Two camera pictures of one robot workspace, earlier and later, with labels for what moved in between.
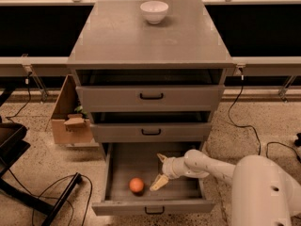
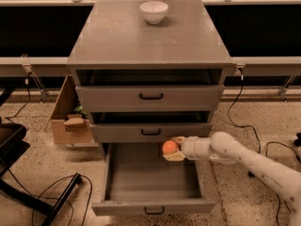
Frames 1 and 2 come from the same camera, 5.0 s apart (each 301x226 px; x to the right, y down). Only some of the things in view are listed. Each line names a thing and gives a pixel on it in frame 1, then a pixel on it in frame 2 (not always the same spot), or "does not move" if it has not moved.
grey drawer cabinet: (150, 71) does not move
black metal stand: (11, 146) does not move
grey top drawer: (150, 89) does not move
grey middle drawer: (150, 127) does not move
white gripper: (169, 168) -> (189, 148)
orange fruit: (135, 185) -> (169, 147)
